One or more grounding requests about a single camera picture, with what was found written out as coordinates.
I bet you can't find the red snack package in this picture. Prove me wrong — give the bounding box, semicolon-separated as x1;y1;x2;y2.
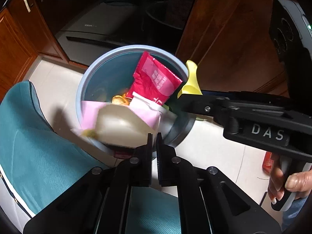
126;51;183;105

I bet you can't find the white tissue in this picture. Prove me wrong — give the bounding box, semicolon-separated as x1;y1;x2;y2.
129;92;162;110

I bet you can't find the orange peel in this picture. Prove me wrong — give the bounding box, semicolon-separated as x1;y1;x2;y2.
112;93;132;106

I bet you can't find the brown wooden kitchen cabinet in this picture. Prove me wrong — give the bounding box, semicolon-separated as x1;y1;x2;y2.
1;0;311;96

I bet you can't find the blue round trash bin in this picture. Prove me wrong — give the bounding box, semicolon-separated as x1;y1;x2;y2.
76;45;195;155

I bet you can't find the person right hand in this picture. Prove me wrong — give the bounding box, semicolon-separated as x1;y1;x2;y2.
268;159;311;204

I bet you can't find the red basket on floor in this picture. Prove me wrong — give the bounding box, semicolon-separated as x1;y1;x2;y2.
262;152;273;175

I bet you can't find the teal grey tablecloth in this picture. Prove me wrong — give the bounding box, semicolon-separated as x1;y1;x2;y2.
1;81;181;233

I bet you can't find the dark under-counter appliance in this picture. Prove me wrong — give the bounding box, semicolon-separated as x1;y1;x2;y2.
36;0;195;66

